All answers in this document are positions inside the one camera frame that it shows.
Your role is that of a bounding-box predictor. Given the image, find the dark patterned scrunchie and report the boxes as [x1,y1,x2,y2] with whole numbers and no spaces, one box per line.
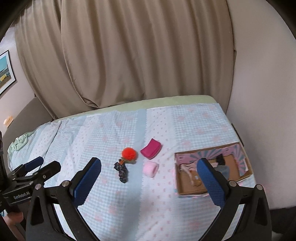
[114,162,128,183]

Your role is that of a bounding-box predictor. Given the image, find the orange pompom hair tie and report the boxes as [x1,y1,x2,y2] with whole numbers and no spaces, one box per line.
[118,147,139,165]

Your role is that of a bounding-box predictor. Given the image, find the pink fluffy scrunchie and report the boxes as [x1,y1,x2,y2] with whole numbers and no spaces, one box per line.
[143,161,159,178]

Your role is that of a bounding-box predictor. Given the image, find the magenta leather pouch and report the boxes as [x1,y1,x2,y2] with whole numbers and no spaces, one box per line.
[140,138,162,160]

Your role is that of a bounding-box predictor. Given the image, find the person's left hand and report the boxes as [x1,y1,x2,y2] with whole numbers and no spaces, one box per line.
[4,212,23,226]

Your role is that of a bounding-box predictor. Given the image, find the green mattress sheet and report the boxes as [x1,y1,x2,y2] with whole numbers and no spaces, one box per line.
[3,95,216,161]

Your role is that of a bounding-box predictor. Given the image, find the grey blue knit item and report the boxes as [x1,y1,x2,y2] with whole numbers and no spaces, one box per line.
[214,165,230,180]

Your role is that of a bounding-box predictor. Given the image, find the cardboard box pink lining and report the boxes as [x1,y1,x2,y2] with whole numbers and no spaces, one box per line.
[175,142,253,196]

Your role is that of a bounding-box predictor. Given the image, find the black scrunchie in box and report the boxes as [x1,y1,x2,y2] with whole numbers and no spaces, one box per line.
[216,154,226,166]

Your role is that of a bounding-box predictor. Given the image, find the light pink cloth item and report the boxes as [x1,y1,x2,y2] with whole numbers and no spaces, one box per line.
[177,162,219,186]

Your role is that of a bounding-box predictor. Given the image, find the blue pink checked blanket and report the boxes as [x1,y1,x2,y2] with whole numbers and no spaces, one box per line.
[8,103,238,240]

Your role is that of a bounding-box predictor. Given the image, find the beige curtain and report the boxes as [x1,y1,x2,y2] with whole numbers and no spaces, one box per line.
[15,1,234,119]

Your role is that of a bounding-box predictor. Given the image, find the framed wall picture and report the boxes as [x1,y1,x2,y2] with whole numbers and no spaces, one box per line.
[0,50,16,95]

